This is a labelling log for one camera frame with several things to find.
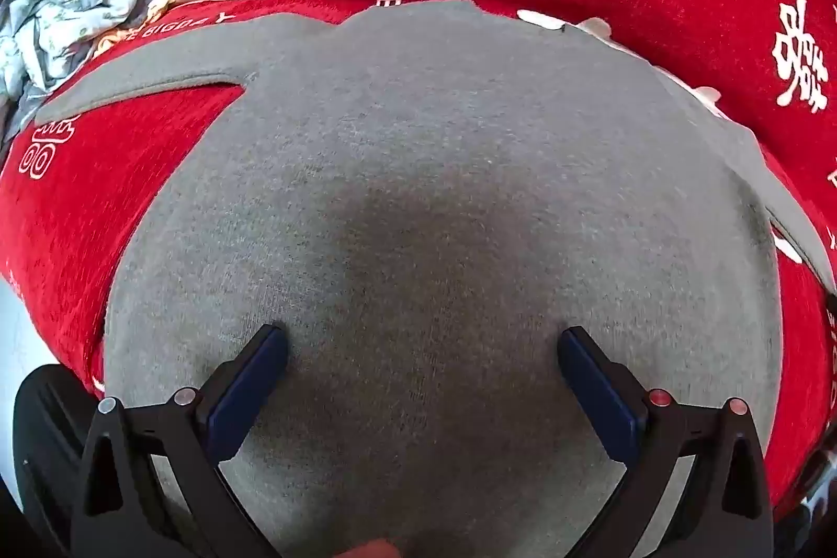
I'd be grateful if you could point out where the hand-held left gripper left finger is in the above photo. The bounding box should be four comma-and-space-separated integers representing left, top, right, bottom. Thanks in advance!
69, 324, 290, 558

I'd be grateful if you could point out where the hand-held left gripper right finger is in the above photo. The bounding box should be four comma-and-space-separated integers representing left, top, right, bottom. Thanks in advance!
558, 326, 777, 558

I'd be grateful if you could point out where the grey knit garment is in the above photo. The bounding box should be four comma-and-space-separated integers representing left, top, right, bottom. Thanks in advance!
36, 0, 837, 558

